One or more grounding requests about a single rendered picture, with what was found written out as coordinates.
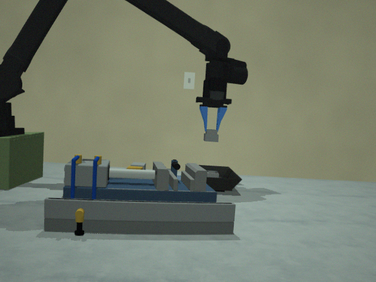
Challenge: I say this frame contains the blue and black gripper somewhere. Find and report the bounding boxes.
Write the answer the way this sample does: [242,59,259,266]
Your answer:
[196,97,231,132]

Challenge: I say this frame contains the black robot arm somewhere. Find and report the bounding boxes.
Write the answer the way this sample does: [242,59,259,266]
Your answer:
[0,0,248,137]

